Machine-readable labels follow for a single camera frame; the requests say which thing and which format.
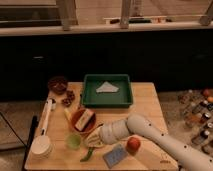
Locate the red tomato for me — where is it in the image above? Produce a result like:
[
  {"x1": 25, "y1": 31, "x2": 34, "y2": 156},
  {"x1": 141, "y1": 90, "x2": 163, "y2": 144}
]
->
[{"x1": 127, "y1": 137, "x2": 141, "y2": 152}]

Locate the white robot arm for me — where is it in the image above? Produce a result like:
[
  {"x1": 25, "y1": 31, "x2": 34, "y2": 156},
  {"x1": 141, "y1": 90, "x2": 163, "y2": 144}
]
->
[{"x1": 99, "y1": 114, "x2": 213, "y2": 171}]

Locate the sandwich block toy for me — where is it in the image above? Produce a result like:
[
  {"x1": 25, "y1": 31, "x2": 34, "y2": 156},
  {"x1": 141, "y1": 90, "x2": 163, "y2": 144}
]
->
[{"x1": 75, "y1": 109, "x2": 94, "y2": 131}]

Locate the box of spice bottles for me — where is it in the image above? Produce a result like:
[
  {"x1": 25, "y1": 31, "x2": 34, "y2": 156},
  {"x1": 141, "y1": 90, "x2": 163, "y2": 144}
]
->
[{"x1": 178, "y1": 90, "x2": 213, "y2": 154}]

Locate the grey folded cloth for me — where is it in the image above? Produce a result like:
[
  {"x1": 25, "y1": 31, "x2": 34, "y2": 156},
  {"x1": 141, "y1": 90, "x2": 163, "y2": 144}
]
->
[{"x1": 96, "y1": 81, "x2": 119, "y2": 93}]

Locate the yellow-white cloth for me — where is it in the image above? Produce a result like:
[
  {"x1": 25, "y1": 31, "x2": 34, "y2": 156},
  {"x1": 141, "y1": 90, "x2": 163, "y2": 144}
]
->
[{"x1": 84, "y1": 126, "x2": 105, "y2": 148}]

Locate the orange bowl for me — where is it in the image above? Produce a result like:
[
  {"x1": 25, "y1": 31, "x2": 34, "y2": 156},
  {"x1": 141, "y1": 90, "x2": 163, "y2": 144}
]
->
[{"x1": 70, "y1": 108, "x2": 96, "y2": 134}]

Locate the blue sponge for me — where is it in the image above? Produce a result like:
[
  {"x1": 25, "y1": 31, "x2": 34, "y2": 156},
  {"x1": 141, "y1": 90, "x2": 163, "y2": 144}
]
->
[{"x1": 103, "y1": 144, "x2": 127, "y2": 168}]

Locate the white ribbed gripper body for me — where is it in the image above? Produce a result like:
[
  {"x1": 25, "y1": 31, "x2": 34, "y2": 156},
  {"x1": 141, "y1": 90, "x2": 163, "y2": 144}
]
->
[{"x1": 99, "y1": 119, "x2": 130, "y2": 145}]

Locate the yellow banana toy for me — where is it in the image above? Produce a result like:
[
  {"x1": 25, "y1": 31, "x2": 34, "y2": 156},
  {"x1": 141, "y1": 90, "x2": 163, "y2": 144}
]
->
[{"x1": 64, "y1": 108, "x2": 72, "y2": 121}]

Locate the brown grape cluster toy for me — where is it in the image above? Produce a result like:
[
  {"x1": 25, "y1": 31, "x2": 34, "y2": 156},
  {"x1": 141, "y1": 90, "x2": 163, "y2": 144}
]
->
[{"x1": 61, "y1": 91, "x2": 75, "y2": 107}]

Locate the green pepper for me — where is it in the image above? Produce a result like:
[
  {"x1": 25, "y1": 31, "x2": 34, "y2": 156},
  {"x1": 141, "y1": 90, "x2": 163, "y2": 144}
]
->
[{"x1": 80, "y1": 147, "x2": 95, "y2": 162}]

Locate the white ladle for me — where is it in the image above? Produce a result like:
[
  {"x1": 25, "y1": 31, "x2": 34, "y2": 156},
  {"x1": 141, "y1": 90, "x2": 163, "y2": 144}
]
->
[{"x1": 31, "y1": 99, "x2": 55, "y2": 156}]

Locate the green plastic tray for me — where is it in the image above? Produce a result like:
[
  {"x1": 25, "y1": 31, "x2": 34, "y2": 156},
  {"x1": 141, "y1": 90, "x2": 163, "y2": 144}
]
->
[{"x1": 81, "y1": 74, "x2": 133, "y2": 108}]

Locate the green plastic cup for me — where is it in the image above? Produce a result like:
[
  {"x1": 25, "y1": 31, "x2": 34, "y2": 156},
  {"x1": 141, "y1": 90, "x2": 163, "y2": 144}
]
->
[{"x1": 66, "y1": 133, "x2": 81, "y2": 150}]

